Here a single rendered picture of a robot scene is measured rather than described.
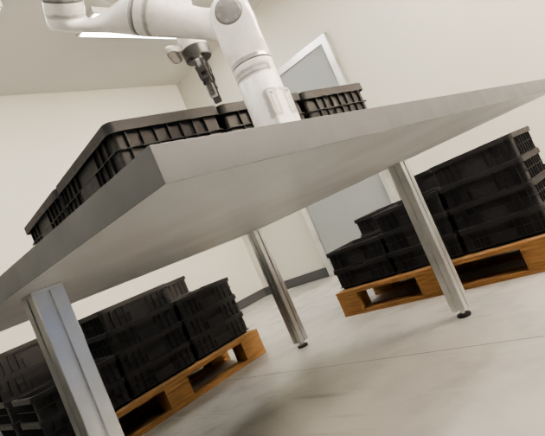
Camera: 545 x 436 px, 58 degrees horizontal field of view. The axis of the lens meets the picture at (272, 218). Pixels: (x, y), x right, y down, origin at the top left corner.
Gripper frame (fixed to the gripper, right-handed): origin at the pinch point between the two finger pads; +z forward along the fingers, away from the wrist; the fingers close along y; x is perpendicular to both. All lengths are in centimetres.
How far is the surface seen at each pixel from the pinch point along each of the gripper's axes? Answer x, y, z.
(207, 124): 3.1, -17.2, 11.2
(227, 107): -2.6, -13.2, 8.4
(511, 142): -102, 83, 44
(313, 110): -23.7, 8.5, 13.1
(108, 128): 20.0, -35.0, 8.6
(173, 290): 86, 171, 46
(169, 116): 9.3, -25.1, 8.2
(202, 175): -2, -84, 34
